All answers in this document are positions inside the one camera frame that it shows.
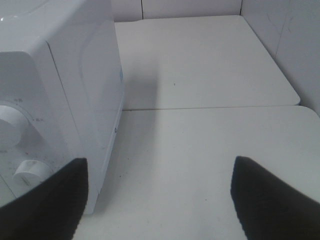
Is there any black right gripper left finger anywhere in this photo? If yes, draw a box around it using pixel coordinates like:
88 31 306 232
0 158 89 240

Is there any white microwave oven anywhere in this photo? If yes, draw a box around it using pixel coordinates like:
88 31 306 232
0 0 125 215

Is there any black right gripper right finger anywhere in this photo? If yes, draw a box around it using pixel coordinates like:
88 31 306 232
230 156 320 240

